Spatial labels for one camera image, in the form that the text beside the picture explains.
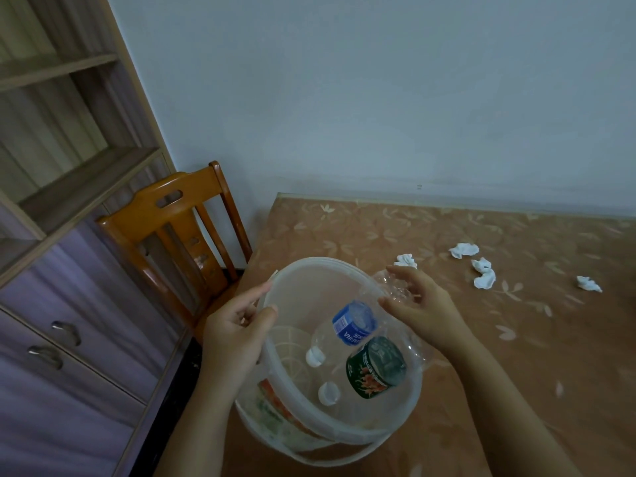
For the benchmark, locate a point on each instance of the person's right hand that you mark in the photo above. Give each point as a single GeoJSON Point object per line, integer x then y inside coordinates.
{"type": "Point", "coordinates": [432, 317]}

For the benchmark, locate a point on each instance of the person's left hand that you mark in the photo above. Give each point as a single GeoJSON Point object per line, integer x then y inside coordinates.
{"type": "Point", "coordinates": [231, 342]}

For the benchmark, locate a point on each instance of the green label plastic bottle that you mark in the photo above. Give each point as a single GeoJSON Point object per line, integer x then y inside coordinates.
{"type": "Point", "coordinates": [375, 367]}

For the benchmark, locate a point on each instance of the blue label plastic bottle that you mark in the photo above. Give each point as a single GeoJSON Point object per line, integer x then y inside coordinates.
{"type": "Point", "coordinates": [353, 322]}

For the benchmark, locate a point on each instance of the translucent plastic bucket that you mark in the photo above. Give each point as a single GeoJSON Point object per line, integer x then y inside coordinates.
{"type": "Point", "coordinates": [298, 293]}

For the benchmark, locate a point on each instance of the person's left forearm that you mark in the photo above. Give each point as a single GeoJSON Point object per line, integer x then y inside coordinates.
{"type": "Point", "coordinates": [199, 432]}

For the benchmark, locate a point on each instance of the person's right forearm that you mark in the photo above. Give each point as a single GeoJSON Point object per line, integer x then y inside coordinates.
{"type": "Point", "coordinates": [507, 422]}

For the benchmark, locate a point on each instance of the brown floral table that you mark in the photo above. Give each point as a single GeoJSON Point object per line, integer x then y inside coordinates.
{"type": "Point", "coordinates": [521, 367]}

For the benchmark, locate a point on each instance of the orange wooden chair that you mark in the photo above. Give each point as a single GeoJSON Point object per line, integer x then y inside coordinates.
{"type": "Point", "coordinates": [139, 213]}

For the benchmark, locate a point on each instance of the wood and purple cabinet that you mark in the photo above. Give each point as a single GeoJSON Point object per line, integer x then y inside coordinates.
{"type": "Point", "coordinates": [89, 188]}

